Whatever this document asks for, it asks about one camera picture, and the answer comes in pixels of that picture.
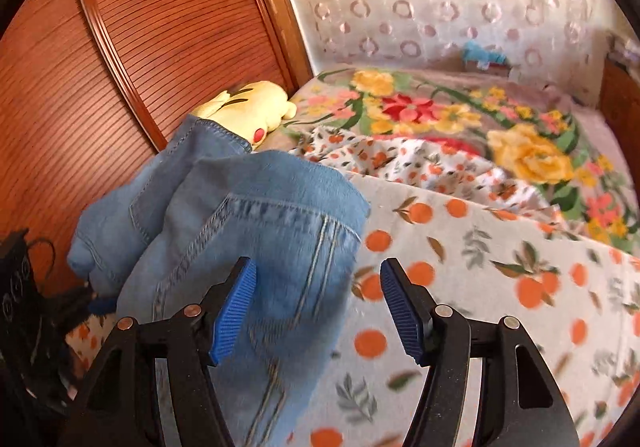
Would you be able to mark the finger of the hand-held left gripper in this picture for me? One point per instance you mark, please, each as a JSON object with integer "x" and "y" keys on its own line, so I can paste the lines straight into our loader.
{"x": 102, "y": 305}

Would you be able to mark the orange-print bed sheet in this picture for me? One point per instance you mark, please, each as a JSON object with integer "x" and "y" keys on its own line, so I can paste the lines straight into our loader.
{"x": 475, "y": 277}

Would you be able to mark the wooden sideboard cabinet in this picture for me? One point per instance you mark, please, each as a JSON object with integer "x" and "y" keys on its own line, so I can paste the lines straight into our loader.
{"x": 620, "y": 92}

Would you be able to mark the floral blanket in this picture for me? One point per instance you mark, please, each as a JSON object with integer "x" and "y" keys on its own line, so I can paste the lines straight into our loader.
{"x": 450, "y": 112}

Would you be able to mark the wooden louvred wardrobe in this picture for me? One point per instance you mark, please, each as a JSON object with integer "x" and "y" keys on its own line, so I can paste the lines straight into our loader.
{"x": 125, "y": 52}

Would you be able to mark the blue cloth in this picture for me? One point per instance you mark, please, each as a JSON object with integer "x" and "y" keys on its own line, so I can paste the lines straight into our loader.
{"x": 482, "y": 52}

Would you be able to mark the yellow plush toy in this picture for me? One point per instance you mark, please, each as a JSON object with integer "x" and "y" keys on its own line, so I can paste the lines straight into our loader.
{"x": 250, "y": 107}

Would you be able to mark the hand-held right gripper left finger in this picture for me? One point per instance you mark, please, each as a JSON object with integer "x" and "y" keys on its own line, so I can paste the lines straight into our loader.
{"x": 232, "y": 317}

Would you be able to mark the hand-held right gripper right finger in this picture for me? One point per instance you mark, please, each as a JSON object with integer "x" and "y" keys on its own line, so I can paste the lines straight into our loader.
{"x": 402, "y": 312}

